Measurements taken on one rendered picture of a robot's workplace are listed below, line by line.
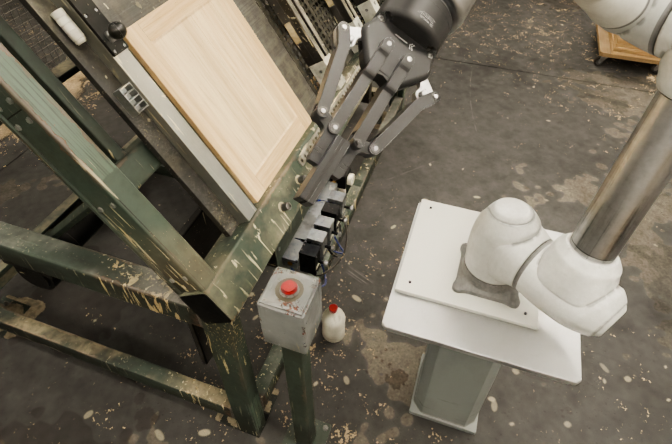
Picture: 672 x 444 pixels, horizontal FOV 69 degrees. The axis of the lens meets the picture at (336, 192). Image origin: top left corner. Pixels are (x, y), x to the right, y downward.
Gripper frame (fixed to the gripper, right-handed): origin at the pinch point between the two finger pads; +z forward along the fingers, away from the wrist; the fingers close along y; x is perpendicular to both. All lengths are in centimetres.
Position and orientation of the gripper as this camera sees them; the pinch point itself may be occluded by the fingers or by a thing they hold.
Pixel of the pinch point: (321, 171)
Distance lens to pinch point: 46.4
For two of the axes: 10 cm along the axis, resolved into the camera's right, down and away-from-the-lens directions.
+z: -5.0, 8.3, -2.3
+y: 8.1, 5.5, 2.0
